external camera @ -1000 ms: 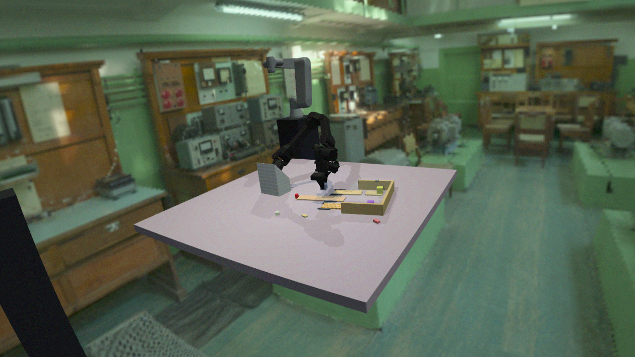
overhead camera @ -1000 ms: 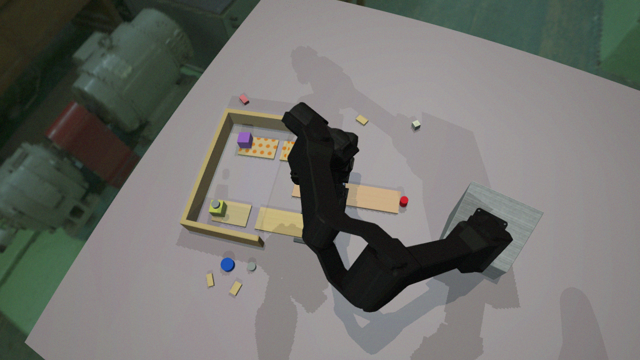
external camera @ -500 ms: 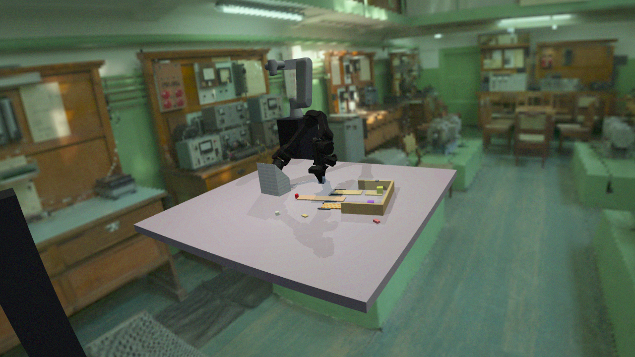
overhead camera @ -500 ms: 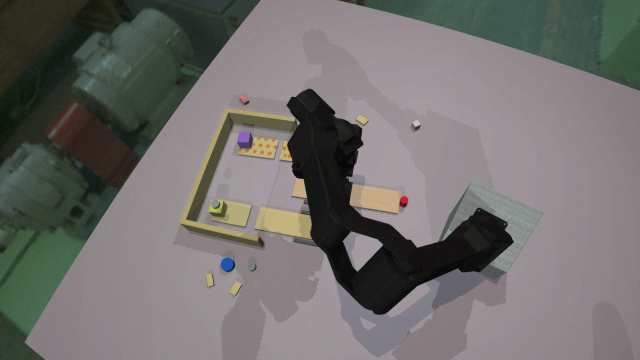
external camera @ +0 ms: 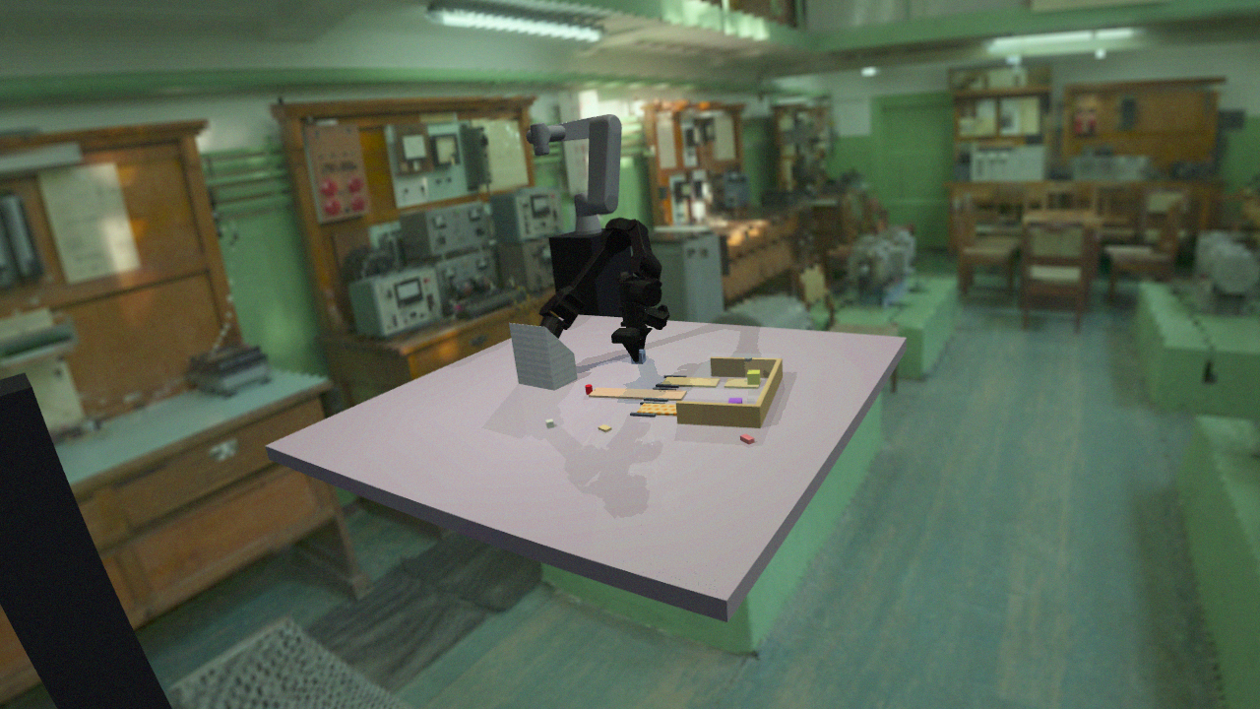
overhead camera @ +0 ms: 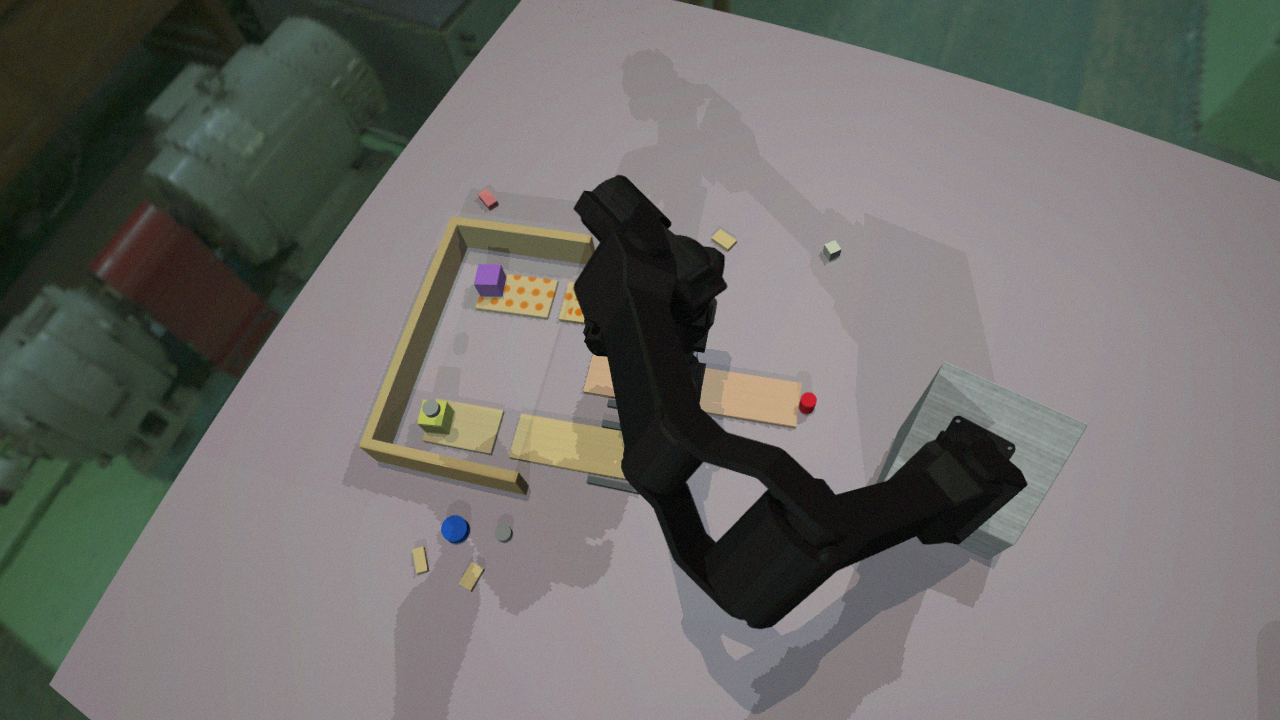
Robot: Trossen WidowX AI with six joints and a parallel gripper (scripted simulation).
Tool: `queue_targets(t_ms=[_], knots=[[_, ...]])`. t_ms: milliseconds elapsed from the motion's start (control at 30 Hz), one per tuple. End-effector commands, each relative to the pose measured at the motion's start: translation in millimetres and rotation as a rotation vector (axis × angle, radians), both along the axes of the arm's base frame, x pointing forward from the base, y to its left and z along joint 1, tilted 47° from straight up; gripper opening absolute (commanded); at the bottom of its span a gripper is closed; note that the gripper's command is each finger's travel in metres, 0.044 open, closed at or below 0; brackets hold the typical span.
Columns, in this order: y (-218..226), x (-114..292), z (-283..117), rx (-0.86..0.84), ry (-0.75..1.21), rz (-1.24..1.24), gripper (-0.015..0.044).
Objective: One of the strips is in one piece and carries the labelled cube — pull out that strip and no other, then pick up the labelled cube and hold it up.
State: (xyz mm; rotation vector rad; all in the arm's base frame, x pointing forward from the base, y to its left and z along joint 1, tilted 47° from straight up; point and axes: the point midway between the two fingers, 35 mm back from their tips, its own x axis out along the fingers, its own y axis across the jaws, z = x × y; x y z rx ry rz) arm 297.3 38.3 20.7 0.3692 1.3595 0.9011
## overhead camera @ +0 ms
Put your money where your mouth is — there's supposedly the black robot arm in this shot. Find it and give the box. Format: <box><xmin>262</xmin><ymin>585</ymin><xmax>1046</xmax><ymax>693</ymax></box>
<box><xmin>573</xmin><ymin>176</ymin><xmax>1028</xmax><ymax>629</ymax></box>

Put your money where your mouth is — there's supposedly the yellow rectangular block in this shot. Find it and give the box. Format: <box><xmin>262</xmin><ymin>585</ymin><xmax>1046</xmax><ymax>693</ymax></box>
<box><xmin>460</xmin><ymin>562</ymin><xmax>485</xmax><ymax>592</ymax></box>

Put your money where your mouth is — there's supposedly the small pink block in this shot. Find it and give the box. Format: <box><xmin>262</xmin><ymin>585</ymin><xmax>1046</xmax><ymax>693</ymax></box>
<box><xmin>477</xmin><ymin>190</ymin><xmax>499</xmax><ymax>210</ymax></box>

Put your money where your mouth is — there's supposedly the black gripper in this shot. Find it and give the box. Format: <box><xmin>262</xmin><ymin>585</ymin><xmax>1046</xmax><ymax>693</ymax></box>
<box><xmin>673</xmin><ymin>246</ymin><xmax>724</xmax><ymax>404</ymax></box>

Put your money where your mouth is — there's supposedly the yellow strip with orange polka dots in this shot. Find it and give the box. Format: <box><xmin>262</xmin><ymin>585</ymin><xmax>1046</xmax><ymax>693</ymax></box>
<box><xmin>564</xmin><ymin>293</ymin><xmax>585</xmax><ymax>324</ymax></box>

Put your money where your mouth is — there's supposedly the pale yellow flat panel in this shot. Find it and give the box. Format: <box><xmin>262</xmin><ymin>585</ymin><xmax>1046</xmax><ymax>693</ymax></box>
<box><xmin>522</xmin><ymin>416</ymin><xmax>627</xmax><ymax>480</ymax></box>

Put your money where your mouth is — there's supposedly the pale yellow flat block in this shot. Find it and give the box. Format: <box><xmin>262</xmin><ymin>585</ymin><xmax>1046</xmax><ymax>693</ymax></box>
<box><xmin>710</xmin><ymin>229</ymin><xmax>737</xmax><ymax>252</ymax></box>

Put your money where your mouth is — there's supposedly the blue disc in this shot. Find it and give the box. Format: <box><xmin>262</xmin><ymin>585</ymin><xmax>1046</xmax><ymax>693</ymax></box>
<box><xmin>442</xmin><ymin>516</ymin><xmax>470</xmax><ymax>543</ymax></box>

